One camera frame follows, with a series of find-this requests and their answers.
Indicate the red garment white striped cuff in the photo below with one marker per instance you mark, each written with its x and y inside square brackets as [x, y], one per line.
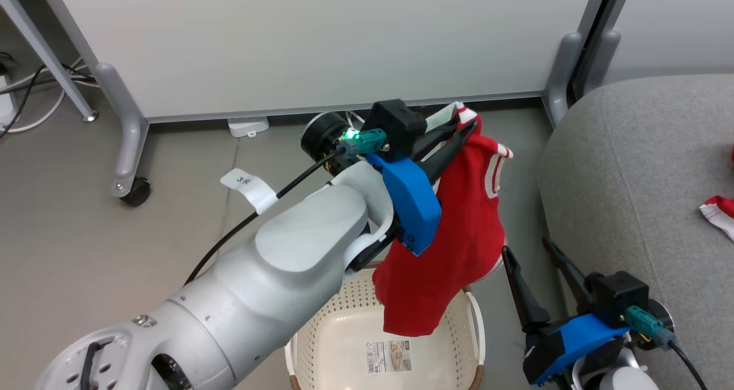
[721, 212]

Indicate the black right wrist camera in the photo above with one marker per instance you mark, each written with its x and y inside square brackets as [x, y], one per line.
[619, 298]

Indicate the grey fabric sofa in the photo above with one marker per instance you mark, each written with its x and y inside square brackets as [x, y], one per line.
[631, 178]

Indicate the white partition with dark edge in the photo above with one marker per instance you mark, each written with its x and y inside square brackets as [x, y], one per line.
[676, 23]

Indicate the teal camera connector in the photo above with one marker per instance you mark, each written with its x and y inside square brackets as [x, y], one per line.
[645, 321]
[367, 141]

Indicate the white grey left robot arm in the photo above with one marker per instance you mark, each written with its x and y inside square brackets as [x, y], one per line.
[258, 287]

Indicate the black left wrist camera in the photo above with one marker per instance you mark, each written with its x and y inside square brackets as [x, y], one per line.
[395, 127]

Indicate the white partition panel grey frame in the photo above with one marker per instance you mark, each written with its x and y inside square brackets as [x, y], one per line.
[321, 40]

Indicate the white power adapter box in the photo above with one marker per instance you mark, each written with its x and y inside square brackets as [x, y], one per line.
[248, 127]

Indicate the grey metal table leg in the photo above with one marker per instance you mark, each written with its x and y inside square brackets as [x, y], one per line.
[46, 51]

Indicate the black caster wheel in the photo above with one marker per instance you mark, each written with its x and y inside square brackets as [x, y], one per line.
[136, 192]

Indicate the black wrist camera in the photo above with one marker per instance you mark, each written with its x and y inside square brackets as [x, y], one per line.
[395, 127]
[619, 298]

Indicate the teal right camera connector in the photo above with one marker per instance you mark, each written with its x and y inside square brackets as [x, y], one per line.
[645, 321]

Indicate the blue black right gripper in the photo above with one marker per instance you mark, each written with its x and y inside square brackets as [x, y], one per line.
[567, 344]

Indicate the teal left camera connector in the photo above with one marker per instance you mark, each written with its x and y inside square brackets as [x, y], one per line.
[367, 141]

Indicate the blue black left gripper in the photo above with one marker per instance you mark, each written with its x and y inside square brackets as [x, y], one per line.
[410, 203]

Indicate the printed basket label sticker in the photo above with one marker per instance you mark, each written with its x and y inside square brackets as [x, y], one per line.
[389, 356]

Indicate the white perforated laundry basket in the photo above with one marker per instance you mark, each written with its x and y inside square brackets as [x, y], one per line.
[344, 332]

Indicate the red jersey white trim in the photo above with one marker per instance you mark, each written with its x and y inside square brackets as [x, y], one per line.
[459, 235]

